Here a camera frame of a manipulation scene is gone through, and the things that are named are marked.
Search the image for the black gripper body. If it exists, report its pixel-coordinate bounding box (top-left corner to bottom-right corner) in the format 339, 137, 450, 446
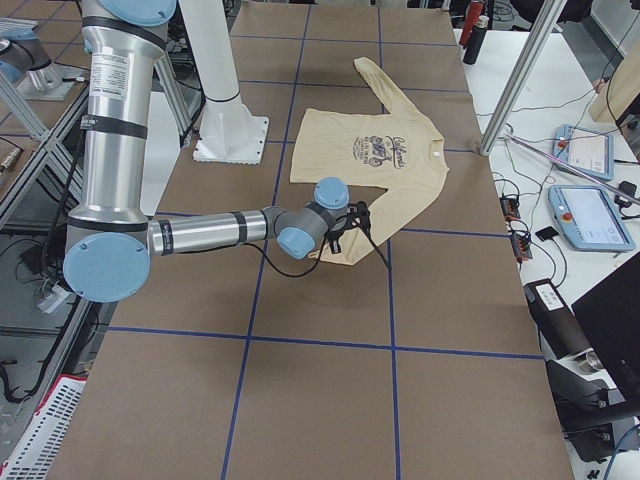
327, 219, 360, 253

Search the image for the cream long-sleeve printed shirt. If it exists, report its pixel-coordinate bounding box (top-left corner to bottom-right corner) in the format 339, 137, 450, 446
290, 57, 448, 266

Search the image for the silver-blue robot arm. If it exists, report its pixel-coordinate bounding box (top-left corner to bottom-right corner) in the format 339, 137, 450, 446
63, 1, 354, 303

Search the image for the black water bottle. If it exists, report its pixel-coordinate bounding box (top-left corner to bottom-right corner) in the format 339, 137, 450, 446
463, 15, 489, 65

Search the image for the black box with label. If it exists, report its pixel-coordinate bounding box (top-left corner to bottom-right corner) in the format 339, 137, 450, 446
523, 279, 591, 358

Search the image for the near blue teach pendant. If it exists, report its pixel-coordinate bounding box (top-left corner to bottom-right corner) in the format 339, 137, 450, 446
547, 185, 636, 253

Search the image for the blue teach pendant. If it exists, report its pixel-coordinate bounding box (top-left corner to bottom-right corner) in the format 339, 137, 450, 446
547, 185, 636, 253
552, 124, 614, 181

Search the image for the red water bottle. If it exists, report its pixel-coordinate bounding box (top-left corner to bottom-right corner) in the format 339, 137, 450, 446
459, 0, 484, 47

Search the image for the far blue teach pendant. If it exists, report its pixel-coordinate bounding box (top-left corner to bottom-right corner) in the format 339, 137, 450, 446
552, 124, 614, 181

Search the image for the black monitor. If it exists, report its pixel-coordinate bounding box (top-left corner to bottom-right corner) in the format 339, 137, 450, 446
572, 255, 640, 399

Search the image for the white perforated basket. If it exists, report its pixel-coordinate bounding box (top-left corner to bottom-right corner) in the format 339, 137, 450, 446
1, 374, 87, 479

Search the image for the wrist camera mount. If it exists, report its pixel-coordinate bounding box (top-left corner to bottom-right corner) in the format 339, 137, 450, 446
345, 201, 371, 234

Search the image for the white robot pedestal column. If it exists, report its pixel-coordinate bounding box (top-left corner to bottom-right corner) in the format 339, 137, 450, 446
179, 0, 269, 165

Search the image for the aluminium frame post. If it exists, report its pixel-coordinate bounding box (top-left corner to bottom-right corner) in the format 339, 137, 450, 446
478, 0, 567, 156

